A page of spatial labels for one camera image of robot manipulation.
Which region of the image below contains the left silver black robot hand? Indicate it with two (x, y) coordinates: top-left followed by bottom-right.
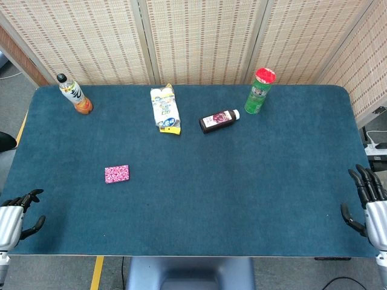
(0, 188), (47, 252)

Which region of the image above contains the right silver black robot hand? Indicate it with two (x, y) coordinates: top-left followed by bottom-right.
(340, 164), (387, 251)

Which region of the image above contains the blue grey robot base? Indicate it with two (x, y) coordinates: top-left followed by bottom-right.
(125, 256), (256, 290)

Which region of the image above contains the black box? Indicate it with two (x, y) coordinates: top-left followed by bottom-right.
(367, 155), (387, 173)

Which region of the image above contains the white power strip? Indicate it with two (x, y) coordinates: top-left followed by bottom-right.
(364, 141), (387, 156)

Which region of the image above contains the black rounded object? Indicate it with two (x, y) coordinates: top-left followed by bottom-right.
(0, 131), (18, 152)

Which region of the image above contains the pink patterned pouch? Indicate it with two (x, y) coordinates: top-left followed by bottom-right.
(104, 164), (130, 184)

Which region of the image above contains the orange drink bottle black cap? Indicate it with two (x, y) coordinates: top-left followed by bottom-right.
(56, 73), (94, 115)

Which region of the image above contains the woven bamboo screen panel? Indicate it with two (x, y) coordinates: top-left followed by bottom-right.
(241, 0), (376, 86)
(0, 0), (152, 87)
(316, 0), (387, 120)
(137, 0), (268, 86)

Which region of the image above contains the blue felt table mat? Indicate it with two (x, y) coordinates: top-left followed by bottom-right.
(0, 84), (380, 257)

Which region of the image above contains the green chips can red lid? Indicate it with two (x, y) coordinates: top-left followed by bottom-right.
(244, 67), (277, 115)

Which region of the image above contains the dark juice bottle white cap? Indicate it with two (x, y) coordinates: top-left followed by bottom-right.
(198, 109), (241, 135)

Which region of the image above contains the white yellow tissue pack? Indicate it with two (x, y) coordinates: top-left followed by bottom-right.
(149, 83), (182, 135)

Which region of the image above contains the black looped floor cable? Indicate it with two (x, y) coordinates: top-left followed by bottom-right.
(321, 276), (368, 290)

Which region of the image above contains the white power cable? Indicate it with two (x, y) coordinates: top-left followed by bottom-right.
(362, 129), (387, 146)

